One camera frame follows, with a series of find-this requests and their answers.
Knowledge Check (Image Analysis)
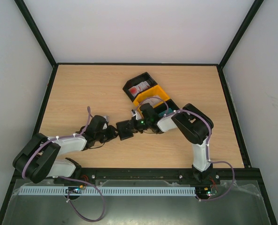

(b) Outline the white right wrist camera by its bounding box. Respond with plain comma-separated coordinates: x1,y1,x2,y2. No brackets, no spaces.
131,110,142,120

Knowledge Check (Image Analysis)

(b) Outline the white floral card stack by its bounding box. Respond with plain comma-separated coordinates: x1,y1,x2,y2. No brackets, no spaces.
142,95,162,107

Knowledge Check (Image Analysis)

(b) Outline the yellow plastic bin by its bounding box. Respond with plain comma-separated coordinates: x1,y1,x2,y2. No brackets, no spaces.
133,85,170,108

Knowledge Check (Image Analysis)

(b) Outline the black leather card holder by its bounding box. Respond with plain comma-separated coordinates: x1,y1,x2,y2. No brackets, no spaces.
116,120,133,141

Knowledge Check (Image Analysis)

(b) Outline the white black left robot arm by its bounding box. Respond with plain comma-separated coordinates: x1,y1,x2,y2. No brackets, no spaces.
13,115,118,183

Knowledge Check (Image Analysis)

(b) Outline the white slotted cable duct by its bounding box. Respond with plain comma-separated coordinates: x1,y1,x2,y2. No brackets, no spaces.
18,186,196,196

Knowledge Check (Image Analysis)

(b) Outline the teal card stack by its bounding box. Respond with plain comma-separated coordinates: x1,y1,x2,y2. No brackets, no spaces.
158,112,166,117

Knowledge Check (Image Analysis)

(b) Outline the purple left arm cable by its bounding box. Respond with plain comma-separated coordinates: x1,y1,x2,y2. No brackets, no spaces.
22,106,106,221

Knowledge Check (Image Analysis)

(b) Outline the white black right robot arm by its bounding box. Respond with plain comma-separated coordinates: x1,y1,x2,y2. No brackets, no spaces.
130,103,214,184

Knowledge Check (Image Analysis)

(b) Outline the black bin with teal cards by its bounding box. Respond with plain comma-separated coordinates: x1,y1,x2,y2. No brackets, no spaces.
154,99,179,115

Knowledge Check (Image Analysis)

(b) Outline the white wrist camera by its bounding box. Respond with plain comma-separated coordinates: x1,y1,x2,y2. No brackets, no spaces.
103,115,109,122
131,110,142,120

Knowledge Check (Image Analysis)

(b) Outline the black bin with red cards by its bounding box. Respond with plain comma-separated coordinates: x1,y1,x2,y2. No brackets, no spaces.
123,72,158,102

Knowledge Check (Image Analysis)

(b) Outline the red white card stack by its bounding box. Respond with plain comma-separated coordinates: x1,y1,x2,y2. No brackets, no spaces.
129,81,150,97

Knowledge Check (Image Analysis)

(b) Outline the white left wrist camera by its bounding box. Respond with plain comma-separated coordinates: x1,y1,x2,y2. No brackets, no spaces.
103,115,109,122

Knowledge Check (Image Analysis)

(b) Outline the black aluminium frame rail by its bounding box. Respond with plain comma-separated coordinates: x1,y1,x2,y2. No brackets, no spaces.
12,166,263,186

